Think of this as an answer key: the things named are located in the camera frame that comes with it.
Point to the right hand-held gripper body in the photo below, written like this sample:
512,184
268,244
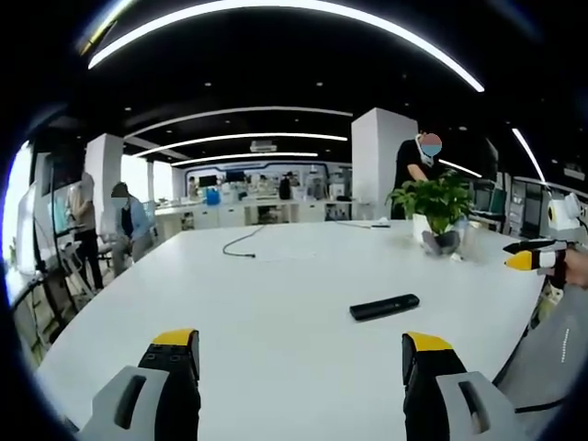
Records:
561,229

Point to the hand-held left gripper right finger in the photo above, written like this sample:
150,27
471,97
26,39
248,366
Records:
452,395

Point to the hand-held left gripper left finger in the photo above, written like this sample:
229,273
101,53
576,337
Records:
151,395

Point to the black remote control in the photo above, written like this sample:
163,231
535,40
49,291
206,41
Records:
384,306

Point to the person's right hand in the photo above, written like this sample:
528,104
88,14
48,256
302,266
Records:
578,270

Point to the clear glass jar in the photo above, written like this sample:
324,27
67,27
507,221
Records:
472,238

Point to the dark round dish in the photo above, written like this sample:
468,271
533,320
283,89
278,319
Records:
442,241

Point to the green potted plant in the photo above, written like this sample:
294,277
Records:
434,200

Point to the white plant pot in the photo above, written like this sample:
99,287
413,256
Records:
421,226

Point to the small white object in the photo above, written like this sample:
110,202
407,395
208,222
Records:
381,224

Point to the white pillar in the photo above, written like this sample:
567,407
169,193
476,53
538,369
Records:
104,184
383,163

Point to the white office counter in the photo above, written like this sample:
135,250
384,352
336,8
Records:
257,211

